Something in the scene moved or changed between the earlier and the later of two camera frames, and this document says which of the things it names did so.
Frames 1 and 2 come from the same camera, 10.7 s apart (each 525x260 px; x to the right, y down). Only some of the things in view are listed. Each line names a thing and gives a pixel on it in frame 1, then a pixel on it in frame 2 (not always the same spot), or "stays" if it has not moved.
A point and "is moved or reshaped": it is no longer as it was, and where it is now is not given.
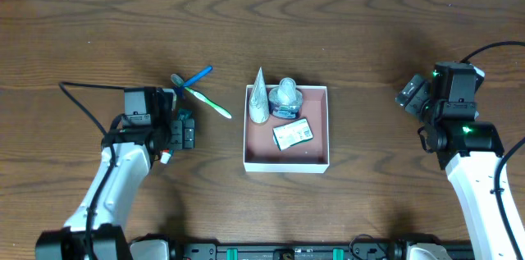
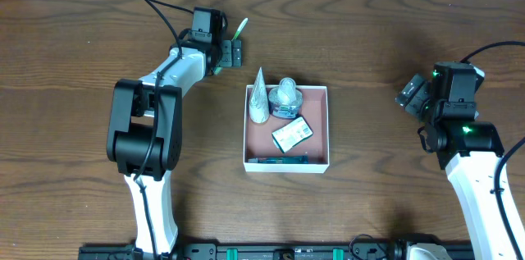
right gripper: (413, 93) stays
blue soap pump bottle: (285, 101) stays
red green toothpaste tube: (183, 115) is moved or reshaped
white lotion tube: (258, 104) stays
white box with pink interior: (260, 153) stays
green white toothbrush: (219, 109) → (217, 70)
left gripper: (183, 134) → (231, 53)
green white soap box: (292, 133) stays
